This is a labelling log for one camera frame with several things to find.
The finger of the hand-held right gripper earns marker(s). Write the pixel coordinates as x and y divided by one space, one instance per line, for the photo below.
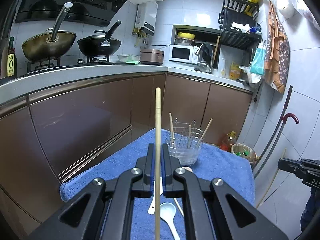
290 165

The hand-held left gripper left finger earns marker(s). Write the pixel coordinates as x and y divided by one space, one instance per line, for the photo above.
150 162

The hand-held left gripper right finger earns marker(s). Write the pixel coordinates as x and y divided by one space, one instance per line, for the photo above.
166 162

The person's right forearm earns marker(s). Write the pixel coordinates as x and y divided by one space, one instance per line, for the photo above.
311 210

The small white spoon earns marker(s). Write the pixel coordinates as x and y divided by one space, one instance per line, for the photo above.
187 169

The wicker basket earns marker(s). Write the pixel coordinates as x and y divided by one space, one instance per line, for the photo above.
251 160

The white rice spoon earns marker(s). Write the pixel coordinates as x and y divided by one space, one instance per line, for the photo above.
151 207

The green capped bottle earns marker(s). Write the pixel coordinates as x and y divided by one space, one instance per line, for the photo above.
245 153

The pale blue soup spoon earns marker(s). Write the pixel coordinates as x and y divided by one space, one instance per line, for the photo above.
168 211

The blue towel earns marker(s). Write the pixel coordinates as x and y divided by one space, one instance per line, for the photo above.
220 167

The large amber oil bottle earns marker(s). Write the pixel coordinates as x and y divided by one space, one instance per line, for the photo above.
228 142

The dark metal pole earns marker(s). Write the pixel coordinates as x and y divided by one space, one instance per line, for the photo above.
287 100

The crumpled white plastic bag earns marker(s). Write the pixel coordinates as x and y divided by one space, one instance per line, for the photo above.
252 77

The brown rice cooker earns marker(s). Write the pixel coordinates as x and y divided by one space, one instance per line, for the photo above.
151 57

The metal tray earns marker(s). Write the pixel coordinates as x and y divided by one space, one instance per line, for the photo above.
128 58

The yellow cooking oil bottle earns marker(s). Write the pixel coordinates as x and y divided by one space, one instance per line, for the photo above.
235 71

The metal kitchen faucet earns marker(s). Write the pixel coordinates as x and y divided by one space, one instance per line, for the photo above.
210 62

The small white bottle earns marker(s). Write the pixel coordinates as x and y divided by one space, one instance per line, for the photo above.
223 68

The white microwave oven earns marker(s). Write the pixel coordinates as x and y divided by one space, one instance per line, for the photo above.
181 53

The teal plastic bag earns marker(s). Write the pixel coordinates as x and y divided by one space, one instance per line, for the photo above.
258 60

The orange floral apron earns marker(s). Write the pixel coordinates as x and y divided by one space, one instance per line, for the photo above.
277 50

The white kitchen countertop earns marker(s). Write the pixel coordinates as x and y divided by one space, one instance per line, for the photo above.
75 73

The glass bowl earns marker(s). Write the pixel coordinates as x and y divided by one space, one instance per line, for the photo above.
184 42

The black gas stove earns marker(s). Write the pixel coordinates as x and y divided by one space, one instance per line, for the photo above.
70 63

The black wok with lid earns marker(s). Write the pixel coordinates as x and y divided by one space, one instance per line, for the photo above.
97 46

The yellow bowl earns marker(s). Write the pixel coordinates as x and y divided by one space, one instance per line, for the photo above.
186 35

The black dish rack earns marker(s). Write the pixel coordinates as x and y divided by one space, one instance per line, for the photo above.
240 40

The white cloth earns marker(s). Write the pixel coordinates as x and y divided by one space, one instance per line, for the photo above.
240 27

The white water heater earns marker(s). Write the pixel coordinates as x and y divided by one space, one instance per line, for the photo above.
147 15

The brass wok with lid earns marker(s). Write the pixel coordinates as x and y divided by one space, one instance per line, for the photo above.
47 46

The dark soy sauce bottle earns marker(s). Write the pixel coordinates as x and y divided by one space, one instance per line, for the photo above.
11 60

